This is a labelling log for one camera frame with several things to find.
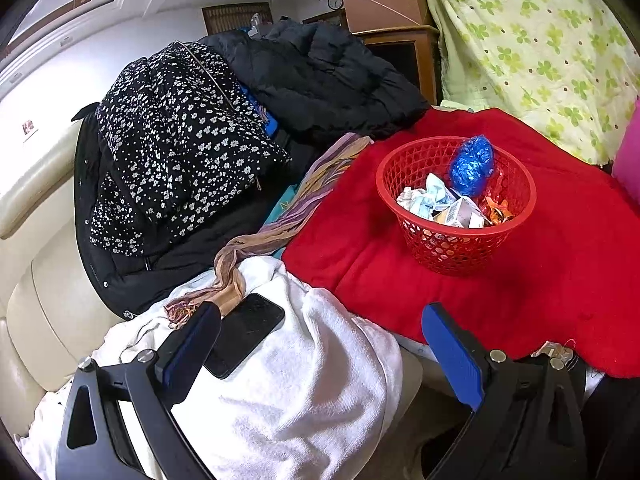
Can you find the teal cloth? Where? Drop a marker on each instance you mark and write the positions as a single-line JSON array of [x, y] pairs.
[[275, 212]]

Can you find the blue cloth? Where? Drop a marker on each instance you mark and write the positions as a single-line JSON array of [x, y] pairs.
[[265, 120]]

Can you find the small cardboard box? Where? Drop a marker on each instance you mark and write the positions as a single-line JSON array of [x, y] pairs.
[[462, 212]]

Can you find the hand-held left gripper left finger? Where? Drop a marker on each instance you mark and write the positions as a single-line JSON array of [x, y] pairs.
[[192, 355]]

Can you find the pink round object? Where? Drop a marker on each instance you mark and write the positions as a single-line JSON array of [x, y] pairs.
[[629, 150]]

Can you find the wooden cabinet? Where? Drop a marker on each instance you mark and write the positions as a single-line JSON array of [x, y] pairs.
[[395, 37]]

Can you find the black coat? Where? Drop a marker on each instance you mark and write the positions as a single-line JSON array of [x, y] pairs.
[[150, 275]]

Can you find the orange wrapper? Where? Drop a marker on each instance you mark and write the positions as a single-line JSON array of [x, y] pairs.
[[497, 208]]

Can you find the black puffer jacket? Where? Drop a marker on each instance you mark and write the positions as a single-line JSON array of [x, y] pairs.
[[330, 80]]

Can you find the black smartphone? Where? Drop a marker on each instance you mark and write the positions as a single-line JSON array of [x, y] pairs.
[[250, 325]]

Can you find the red plastic mesh basket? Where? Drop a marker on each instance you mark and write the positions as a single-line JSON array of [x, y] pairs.
[[450, 250]]

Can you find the white towel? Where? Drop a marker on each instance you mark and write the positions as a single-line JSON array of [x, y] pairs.
[[310, 385]]

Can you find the blue plastic bag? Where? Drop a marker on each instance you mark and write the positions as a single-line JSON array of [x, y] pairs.
[[470, 165]]

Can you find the black floral print garment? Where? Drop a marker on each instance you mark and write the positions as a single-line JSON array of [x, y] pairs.
[[175, 150]]

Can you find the green clover print quilt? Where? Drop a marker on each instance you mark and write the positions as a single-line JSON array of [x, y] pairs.
[[540, 50]]

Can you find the beige leather sofa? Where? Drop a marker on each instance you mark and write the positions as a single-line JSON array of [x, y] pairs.
[[35, 310]]

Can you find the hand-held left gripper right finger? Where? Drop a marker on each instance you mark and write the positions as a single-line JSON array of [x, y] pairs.
[[455, 360]]

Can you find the round wall clock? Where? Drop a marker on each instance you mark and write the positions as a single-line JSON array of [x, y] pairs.
[[335, 2]]

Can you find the striped scarf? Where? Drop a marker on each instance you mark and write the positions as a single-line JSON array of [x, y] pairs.
[[310, 195]]

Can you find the white wrapper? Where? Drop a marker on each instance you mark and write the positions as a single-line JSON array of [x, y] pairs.
[[430, 197]]

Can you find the red fleece blanket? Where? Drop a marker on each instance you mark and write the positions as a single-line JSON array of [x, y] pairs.
[[360, 240]]

